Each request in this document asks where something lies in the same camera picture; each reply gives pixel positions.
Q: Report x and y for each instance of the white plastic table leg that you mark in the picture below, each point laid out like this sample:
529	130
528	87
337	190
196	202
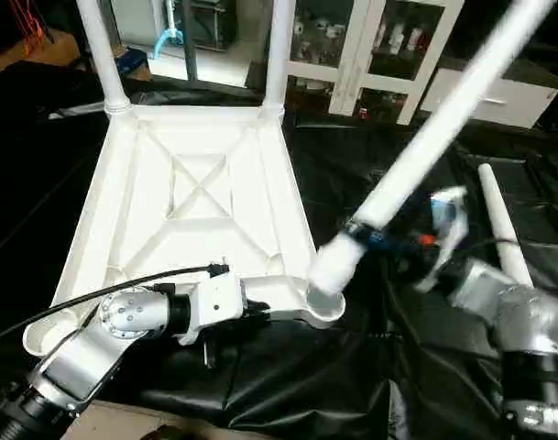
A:
278	55
103	55
503	220
425	147

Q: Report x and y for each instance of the white plastic table top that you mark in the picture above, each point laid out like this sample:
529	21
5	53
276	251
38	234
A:
196	183

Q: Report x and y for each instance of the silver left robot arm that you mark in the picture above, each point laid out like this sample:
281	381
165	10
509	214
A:
86	348

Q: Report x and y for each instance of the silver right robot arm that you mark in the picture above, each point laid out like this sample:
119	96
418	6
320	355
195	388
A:
517	321

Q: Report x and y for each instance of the black work mat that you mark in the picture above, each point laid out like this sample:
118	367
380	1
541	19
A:
306	385

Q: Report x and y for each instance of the white low drawer unit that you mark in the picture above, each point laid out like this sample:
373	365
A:
508	96

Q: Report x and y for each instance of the white glass-door cabinet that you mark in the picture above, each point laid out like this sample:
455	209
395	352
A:
370	50

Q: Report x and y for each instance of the grey metal pole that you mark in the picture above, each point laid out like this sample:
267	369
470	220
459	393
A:
190	41

